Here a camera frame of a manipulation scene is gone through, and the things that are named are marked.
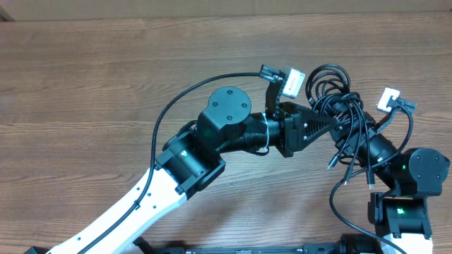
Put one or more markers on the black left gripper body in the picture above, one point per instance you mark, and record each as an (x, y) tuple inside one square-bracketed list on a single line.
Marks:
[(288, 121)]

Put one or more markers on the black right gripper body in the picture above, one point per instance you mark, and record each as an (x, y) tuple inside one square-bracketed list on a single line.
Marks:
[(349, 141)]

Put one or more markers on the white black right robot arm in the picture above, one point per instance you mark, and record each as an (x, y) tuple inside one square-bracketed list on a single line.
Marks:
[(399, 215)]

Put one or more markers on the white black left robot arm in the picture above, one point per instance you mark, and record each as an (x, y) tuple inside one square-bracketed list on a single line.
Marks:
[(191, 160)]

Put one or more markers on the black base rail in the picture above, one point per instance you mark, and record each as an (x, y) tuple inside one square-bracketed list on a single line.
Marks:
[(247, 251)]

